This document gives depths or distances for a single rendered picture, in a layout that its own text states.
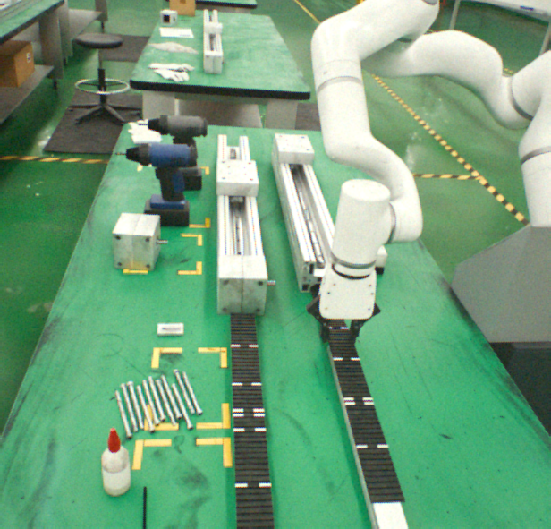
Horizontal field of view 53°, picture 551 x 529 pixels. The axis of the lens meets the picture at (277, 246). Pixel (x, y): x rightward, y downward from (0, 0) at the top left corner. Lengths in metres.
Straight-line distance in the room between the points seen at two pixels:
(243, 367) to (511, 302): 0.56
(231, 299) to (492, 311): 0.55
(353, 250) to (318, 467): 0.36
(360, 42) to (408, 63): 0.18
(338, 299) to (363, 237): 0.14
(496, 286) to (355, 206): 0.43
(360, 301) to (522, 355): 0.43
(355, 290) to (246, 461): 0.36
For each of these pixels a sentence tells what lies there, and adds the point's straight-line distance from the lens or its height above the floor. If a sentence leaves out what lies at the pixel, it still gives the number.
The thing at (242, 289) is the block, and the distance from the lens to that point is 1.16.
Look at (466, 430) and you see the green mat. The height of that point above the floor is 0.78.
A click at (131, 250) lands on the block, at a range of 1.31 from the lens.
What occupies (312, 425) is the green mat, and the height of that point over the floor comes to 0.78.
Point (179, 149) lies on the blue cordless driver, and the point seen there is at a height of 0.99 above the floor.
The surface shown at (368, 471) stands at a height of 0.81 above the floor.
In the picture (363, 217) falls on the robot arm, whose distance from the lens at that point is 0.94.
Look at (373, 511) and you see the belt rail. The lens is 0.88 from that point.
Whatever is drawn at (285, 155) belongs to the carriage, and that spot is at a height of 0.89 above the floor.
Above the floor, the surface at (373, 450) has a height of 0.81.
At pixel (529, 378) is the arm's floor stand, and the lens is 1.39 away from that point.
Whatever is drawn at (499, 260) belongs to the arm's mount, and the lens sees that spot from 1.24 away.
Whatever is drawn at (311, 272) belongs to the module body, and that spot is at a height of 0.83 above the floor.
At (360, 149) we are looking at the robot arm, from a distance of 1.01.
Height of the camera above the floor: 1.51
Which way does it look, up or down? 30 degrees down
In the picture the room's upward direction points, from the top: 6 degrees clockwise
